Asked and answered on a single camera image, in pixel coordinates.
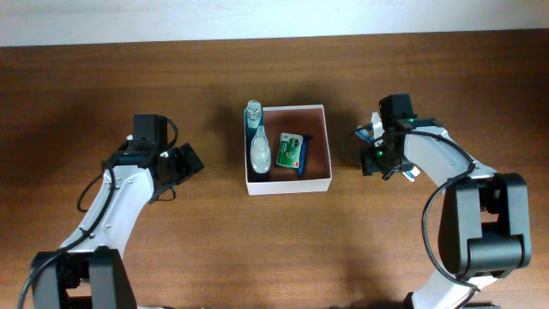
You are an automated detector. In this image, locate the blue disposable razor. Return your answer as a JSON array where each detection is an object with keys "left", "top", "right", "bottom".
[{"left": 298, "top": 135, "right": 313, "bottom": 178}]

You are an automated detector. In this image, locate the pink cardboard box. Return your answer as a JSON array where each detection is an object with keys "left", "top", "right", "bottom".
[{"left": 244, "top": 105, "right": 332, "bottom": 196}]

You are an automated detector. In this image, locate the purple foam soap pump bottle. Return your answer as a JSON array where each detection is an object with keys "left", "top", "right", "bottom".
[{"left": 250, "top": 125, "right": 271, "bottom": 182}]

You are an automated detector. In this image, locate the teal mouthwash bottle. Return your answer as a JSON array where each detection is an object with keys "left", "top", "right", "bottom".
[{"left": 245, "top": 100, "right": 262, "bottom": 142}]

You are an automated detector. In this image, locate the small toothpaste tube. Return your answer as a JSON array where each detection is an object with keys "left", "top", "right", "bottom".
[{"left": 401, "top": 167, "right": 420, "bottom": 182}]

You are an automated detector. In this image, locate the blue toothbrush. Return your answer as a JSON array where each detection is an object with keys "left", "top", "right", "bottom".
[{"left": 355, "top": 124, "right": 375, "bottom": 143}]

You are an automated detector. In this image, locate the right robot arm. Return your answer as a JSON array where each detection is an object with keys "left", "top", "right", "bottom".
[{"left": 358, "top": 94, "right": 532, "bottom": 309}]

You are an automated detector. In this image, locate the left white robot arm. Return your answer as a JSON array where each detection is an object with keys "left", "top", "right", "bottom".
[{"left": 17, "top": 114, "right": 204, "bottom": 308}]

